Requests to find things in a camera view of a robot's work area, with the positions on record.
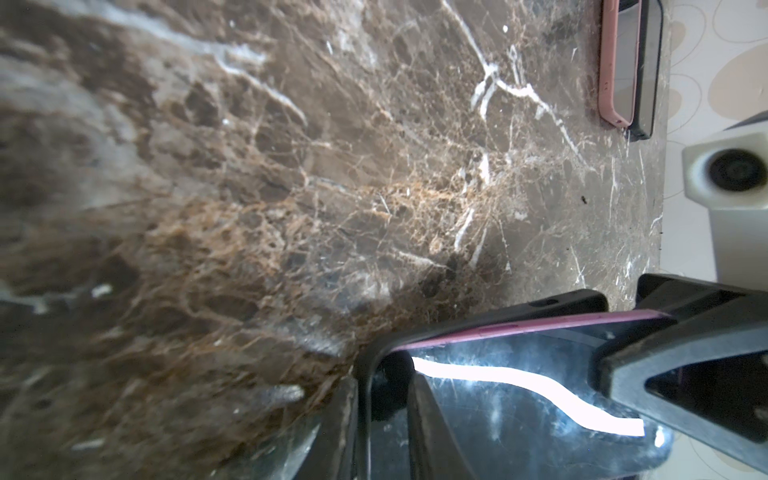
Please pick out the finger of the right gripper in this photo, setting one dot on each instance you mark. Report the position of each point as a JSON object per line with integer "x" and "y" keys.
{"x": 704, "y": 373}

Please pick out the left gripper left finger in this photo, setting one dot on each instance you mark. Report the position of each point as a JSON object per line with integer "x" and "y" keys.
{"x": 323, "y": 451}

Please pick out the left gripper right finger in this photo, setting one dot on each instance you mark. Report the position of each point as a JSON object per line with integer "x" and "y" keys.
{"x": 433, "y": 451}

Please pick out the black phone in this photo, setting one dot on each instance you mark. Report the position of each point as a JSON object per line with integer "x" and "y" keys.
{"x": 521, "y": 400}

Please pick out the pink phone case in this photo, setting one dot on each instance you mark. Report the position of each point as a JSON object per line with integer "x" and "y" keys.
{"x": 619, "y": 57}

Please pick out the black phone case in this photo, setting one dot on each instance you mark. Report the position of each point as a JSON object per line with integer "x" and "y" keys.
{"x": 583, "y": 301}

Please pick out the black phone case horizontal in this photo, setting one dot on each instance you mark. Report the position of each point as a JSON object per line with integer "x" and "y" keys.
{"x": 651, "y": 29}

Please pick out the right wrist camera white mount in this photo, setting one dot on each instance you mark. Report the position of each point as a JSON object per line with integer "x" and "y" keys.
{"x": 727, "y": 174}

